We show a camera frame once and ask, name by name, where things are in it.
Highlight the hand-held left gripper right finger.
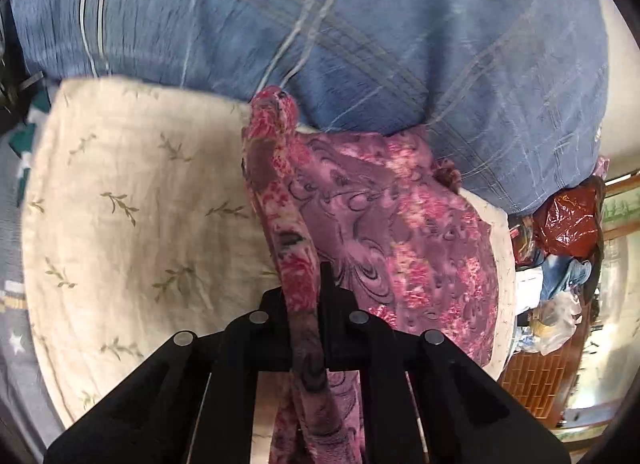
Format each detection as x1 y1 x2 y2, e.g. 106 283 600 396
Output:
320 261 571 464

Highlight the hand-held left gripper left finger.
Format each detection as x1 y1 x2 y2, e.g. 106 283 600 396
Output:
45 289 296 464

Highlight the purple floral shirt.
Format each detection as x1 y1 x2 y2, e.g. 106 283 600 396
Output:
242 86 502 464

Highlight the cream leaf print blanket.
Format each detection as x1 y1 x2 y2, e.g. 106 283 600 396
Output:
22 76 517 427

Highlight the clear plastic bag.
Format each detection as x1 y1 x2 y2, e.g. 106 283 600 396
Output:
534 290 585 356

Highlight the grey star print bedsheet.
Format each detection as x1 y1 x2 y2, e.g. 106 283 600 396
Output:
0 94 68 464

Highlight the red plastic bag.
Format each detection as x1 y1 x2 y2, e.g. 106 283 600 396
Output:
531 188 602 259

